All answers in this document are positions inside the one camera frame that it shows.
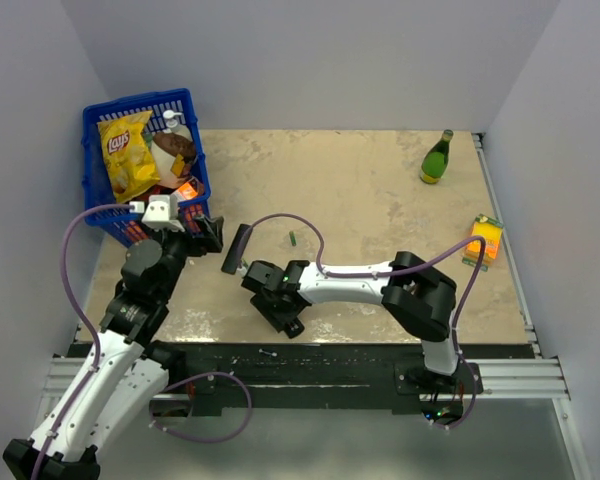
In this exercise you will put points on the orange carton in basket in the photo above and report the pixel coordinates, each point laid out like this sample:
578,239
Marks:
189,190

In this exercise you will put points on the aluminium frame rail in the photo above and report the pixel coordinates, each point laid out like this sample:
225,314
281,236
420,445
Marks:
501,378

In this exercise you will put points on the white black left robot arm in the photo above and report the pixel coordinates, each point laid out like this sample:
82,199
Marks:
124,368

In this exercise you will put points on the black remote control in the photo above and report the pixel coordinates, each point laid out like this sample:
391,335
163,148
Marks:
233,258

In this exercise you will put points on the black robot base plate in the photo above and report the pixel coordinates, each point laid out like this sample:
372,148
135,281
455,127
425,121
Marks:
391,377

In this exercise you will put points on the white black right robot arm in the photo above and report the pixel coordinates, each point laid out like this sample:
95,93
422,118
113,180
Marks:
420,299

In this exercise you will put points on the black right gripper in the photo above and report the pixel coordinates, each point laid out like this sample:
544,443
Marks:
278,318

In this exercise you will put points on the yellow Lays chips bag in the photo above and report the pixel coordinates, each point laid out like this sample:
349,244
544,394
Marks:
129,163

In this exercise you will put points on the blue plastic basket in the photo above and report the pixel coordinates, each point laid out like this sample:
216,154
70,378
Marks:
95,183

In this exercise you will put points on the white pump soap bottle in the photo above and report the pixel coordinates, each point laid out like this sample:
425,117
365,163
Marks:
174,123

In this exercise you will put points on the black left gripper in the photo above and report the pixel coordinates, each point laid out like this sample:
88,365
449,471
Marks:
211,238

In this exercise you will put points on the brown and white pouch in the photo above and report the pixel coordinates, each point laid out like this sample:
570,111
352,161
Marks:
175,157

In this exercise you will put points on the green glass bottle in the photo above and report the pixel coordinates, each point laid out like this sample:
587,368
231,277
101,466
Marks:
436,160

